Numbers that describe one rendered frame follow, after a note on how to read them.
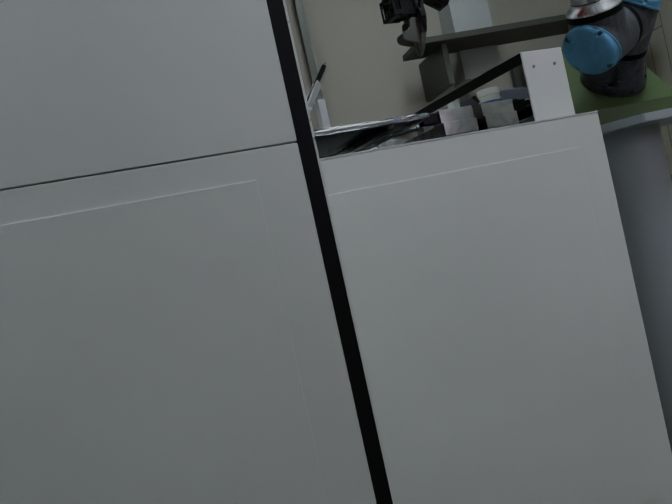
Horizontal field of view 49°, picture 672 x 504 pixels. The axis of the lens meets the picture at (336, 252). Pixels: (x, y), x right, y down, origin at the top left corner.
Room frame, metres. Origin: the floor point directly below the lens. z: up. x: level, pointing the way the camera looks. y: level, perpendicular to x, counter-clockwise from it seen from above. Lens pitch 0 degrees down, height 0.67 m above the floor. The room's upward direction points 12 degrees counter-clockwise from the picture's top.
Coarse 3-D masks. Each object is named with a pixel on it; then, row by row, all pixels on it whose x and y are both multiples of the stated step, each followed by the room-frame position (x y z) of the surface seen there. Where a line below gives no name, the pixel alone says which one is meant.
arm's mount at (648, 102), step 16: (576, 80) 1.79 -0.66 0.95; (656, 80) 1.77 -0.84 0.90; (576, 96) 1.74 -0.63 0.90; (592, 96) 1.73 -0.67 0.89; (608, 96) 1.73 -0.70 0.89; (640, 96) 1.73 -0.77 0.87; (656, 96) 1.73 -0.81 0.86; (576, 112) 1.69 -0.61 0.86; (608, 112) 1.70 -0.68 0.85; (624, 112) 1.70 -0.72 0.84; (640, 112) 1.71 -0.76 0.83
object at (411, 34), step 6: (414, 18) 1.80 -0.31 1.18; (414, 24) 1.80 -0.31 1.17; (408, 30) 1.79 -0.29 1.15; (414, 30) 1.80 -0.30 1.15; (408, 36) 1.79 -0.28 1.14; (414, 36) 1.79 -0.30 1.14; (420, 36) 1.80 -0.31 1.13; (420, 42) 1.80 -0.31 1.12; (420, 48) 1.81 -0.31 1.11; (420, 54) 1.82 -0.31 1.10
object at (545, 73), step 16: (560, 48) 1.41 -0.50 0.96; (528, 64) 1.39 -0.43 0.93; (544, 64) 1.40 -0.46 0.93; (560, 64) 1.41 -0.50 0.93; (528, 80) 1.38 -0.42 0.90; (544, 80) 1.39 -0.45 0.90; (560, 80) 1.41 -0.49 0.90; (544, 96) 1.39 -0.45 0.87; (560, 96) 1.40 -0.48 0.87; (544, 112) 1.39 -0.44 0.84; (560, 112) 1.40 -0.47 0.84
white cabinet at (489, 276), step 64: (512, 128) 1.29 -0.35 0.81; (576, 128) 1.34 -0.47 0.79; (384, 192) 1.20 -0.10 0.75; (448, 192) 1.24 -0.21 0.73; (512, 192) 1.28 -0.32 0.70; (576, 192) 1.32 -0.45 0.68; (384, 256) 1.19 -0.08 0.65; (448, 256) 1.23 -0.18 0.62; (512, 256) 1.27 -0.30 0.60; (576, 256) 1.31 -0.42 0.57; (384, 320) 1.18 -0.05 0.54; (448, 320) 1.22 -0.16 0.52; (512, 320) 1.26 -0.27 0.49; (576, 320) 1.30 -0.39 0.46; (640, 320) 1.35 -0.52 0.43; (384, 384) 1.17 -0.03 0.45; (448, 384) 1.21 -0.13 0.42; (512, 384) 1.25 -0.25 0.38; (576, 384) 1.30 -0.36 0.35; (640, 384) 1.34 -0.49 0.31; (384, 448) 1.17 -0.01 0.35; (448, 448) 1.20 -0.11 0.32; (512, 448) 1.24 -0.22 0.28; (576, 448) 1.29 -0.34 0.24; (640, 448) 1.33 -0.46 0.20
